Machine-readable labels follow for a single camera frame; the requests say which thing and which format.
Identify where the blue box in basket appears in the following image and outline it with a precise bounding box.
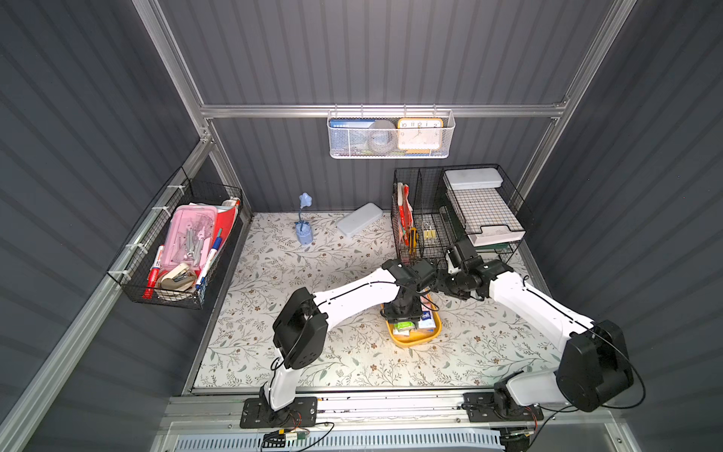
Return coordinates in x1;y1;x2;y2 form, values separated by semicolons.
328;119;375;158

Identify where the checkered notebook stack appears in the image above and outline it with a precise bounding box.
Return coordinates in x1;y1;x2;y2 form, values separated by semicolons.
447;188;525;247

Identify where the yellow plastic storage box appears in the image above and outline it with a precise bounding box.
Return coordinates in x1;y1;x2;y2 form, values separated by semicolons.
386;295;442;348

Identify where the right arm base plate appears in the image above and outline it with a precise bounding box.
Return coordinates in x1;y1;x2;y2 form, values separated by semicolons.
461;392;544;423

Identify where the white box on organizer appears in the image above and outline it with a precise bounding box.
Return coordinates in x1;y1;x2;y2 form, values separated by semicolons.
444;168;503;191

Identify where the red white marker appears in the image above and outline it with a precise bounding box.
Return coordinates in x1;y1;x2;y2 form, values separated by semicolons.
142;245;165;299

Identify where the blue flower desk lamp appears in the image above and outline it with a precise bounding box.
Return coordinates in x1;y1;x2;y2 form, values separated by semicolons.
295;192;313;246

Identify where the tape roll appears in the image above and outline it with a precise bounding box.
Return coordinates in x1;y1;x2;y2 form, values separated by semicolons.
367;120;397;156

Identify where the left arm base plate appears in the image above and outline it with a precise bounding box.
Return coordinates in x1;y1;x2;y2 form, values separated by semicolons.
239;397;318;429

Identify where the black wire side basket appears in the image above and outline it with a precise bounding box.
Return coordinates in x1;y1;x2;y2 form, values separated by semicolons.
108;171;243;310

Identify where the yellow alarm clock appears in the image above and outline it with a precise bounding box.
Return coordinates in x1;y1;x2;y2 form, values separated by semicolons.
397;118;444;153

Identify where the floral table mat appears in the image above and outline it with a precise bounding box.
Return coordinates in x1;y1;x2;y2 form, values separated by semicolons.
193;213;561;392

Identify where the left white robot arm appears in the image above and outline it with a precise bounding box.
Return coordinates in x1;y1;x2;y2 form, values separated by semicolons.
261;260;437;412

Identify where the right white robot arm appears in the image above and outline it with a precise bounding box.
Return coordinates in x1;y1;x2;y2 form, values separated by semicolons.
439;238;638;412

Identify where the pink pencil case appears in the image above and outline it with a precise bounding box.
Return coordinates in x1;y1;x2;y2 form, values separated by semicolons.
161;205;218;274

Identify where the green tissue pack front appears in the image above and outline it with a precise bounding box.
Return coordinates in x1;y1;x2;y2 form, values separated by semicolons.
394;321;416;331

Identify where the white rectangular plastic case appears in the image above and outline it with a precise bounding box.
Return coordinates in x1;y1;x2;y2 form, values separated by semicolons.
337;203;383;237

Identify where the blue white marker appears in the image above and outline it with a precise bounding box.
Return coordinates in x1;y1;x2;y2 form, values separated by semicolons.
195;229;223;290

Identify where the beige stapler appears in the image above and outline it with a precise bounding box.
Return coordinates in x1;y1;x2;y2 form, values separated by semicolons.
157;263;197;292

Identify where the white wire wall basket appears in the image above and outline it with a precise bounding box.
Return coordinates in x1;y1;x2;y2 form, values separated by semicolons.
327;107;457;159

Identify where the black wire desk organizer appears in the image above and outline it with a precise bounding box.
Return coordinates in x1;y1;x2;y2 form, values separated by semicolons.
392;164;534;267

